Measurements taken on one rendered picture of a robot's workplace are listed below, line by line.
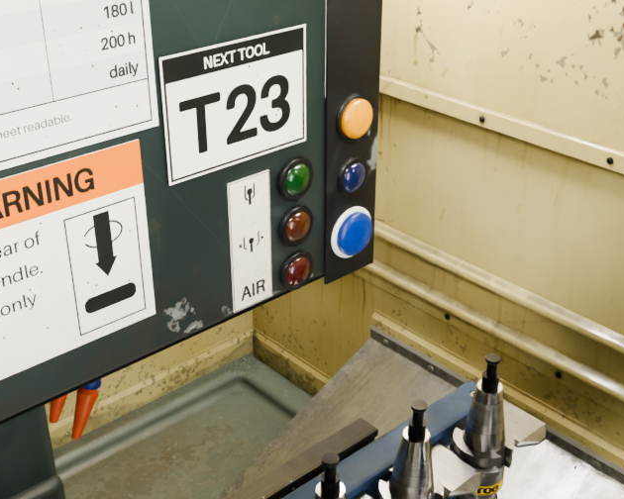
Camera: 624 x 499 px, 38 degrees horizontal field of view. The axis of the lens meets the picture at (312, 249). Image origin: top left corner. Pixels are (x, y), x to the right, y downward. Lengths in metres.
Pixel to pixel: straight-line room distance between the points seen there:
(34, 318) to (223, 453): 1.48
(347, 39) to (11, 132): 0.21
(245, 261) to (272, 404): 1.50
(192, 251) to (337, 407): 1.22
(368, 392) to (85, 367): 1.24
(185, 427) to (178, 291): 1.50
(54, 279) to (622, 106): 0.95
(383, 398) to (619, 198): 0.61
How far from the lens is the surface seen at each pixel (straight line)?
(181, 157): 0.50
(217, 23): 0.49
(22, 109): 0.44
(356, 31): 0.56
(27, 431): 1.43
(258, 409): 2.05
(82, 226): 0.48
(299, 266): 0.58
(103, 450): 1.97
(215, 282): 0.54
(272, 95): 0.52
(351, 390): 1.74
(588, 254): 1.40
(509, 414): 1.04
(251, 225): 0.54
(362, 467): 0.94
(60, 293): 0.49
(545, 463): 1.58
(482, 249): 1.52
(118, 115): 0.47
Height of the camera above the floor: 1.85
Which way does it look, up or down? 28 degrees down
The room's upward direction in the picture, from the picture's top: straight up
